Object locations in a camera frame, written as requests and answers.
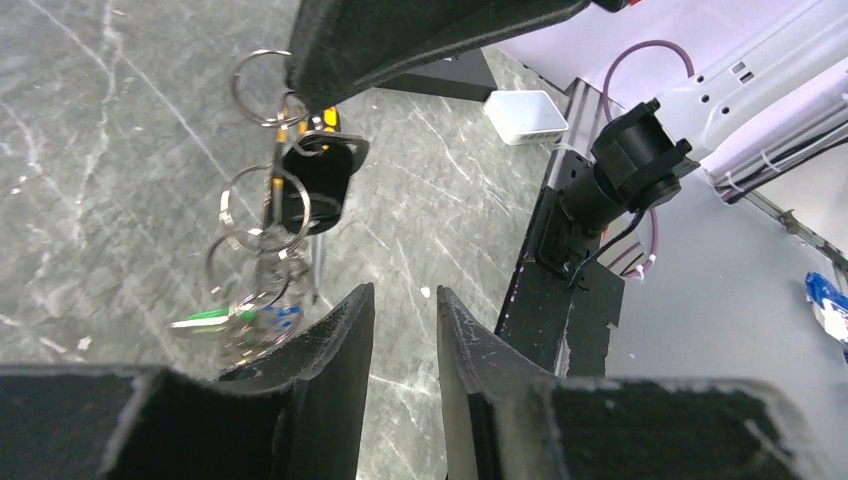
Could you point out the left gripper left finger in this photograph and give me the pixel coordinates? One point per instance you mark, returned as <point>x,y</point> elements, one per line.
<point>323,374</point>

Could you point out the blue white packet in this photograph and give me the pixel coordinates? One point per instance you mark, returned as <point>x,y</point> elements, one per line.
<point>829,306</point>

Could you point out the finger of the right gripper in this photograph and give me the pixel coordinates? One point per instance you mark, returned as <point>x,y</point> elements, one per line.
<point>342,48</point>

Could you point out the green key tag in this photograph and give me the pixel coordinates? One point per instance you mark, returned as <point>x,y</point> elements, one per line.
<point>213,320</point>

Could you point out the blue key tag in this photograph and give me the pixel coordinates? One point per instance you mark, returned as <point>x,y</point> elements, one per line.
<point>283,318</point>

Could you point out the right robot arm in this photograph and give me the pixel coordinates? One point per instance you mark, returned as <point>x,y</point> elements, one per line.
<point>713,104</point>

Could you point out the black headed key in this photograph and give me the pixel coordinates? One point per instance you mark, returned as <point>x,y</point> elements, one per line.
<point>324,162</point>

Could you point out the metal key organizer plate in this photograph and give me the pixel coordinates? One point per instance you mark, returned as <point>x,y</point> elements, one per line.
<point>283,273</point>

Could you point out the right orange black screwdriver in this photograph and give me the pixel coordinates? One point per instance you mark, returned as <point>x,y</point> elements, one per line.
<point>328,120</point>

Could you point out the right black box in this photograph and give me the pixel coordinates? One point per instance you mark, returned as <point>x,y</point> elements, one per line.
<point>465,77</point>

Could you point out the white box near rail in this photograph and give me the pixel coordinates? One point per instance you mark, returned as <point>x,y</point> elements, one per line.
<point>524,116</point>

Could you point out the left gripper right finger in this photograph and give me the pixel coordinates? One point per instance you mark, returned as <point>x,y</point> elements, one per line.
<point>484,382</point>

